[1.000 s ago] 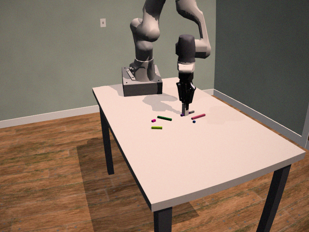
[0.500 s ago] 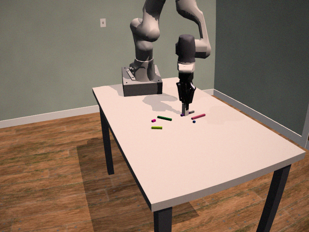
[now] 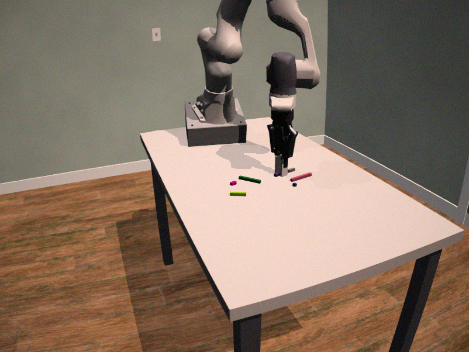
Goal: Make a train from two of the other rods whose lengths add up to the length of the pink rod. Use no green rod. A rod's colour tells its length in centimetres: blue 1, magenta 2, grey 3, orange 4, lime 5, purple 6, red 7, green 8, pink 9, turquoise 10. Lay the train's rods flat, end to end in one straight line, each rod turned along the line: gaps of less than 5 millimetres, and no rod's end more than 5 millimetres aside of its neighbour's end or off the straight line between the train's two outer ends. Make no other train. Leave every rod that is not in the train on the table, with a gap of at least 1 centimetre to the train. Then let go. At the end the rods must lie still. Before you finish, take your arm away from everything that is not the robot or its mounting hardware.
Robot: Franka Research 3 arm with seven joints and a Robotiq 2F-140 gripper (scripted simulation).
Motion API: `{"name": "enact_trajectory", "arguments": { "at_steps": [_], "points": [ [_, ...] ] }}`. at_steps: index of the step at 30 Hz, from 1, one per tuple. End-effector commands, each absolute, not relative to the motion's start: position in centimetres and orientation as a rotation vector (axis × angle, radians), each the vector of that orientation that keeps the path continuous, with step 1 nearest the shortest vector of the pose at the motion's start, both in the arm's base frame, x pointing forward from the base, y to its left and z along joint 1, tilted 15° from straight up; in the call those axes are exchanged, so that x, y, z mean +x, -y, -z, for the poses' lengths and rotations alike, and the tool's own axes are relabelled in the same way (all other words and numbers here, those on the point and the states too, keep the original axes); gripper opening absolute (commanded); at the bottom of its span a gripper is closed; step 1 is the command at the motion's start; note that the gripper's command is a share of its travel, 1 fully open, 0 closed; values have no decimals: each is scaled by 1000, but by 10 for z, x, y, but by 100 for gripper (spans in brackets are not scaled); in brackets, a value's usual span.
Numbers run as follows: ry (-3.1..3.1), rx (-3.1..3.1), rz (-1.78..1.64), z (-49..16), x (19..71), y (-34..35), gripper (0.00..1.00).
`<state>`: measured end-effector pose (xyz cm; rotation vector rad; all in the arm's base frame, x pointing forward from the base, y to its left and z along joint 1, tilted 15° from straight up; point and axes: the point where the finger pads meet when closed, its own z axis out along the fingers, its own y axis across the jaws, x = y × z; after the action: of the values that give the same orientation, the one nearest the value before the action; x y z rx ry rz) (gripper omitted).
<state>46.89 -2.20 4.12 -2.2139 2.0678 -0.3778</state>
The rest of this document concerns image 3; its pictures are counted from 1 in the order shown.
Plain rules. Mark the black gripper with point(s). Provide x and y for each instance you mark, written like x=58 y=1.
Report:
x=284 y=139

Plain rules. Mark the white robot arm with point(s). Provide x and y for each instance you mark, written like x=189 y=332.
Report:
x=222 y=46

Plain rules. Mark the pink rod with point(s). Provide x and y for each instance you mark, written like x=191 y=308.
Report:
x=301 y=177

